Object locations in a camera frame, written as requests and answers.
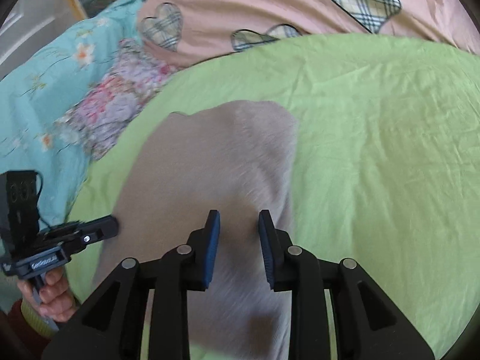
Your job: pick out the person's left hand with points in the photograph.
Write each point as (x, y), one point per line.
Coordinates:
(60, 300)

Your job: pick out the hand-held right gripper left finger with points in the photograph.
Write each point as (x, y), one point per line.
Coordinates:
(212, 249)

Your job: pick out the green bed sheet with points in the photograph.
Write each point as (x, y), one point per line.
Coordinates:
(375, 157)

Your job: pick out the floral ruffled pillow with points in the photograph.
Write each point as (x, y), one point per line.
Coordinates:
(120, 97)

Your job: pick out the teal floral blanket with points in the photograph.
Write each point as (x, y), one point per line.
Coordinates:
(37, 101)

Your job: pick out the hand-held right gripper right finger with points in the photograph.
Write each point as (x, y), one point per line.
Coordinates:
(267, 249)

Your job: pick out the person's left forearm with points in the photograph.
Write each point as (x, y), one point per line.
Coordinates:
(22, 324)

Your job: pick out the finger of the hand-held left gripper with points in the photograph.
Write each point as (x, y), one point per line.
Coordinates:
(101, 228)

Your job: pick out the beige knit sweater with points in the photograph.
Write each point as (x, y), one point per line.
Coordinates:
(225, 165)

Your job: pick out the pink quilt with plaid hearts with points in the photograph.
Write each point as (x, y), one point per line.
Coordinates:
(243, 3)

